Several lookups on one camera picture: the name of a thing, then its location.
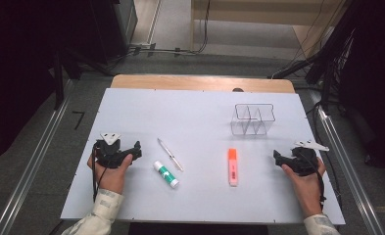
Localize person's left hand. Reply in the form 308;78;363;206
86;152;134;196

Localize metal floor rail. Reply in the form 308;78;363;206
307;89;378;235
0;79;74;235

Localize black cabinet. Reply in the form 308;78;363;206
90;0;139;66

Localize black floor cables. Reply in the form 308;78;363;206
106;0;213;68

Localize wooden table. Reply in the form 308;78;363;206
110;73;296;95

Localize left hand-held gripper cable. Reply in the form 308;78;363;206
90;143;109;202

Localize orange highlighter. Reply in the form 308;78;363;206
227;148;240;188

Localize black equipment stand with cables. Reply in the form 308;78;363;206
267;0;385;114

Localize silver pen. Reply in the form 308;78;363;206
157;137;185;173

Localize hand-held gripper cable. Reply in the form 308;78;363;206
302;150;328;211
90;143;109;202

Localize light wooden furniture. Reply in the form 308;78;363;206
189;0;350;61

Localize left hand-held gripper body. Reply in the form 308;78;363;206
94;131;133;169

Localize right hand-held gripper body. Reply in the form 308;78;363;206
290;139;330;177

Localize dark curtain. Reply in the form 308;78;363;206
0;0;95;168

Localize green and white glue stick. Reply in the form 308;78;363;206
153;160;180;190

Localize right hand-held gripper cable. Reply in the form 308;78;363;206
302;150;328;211

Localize clear plastic organizer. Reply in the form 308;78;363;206
229;103;276;137

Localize black metal stand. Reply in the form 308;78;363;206
51;47;115;112

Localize person's right hand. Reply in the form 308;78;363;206
280;157;327;218

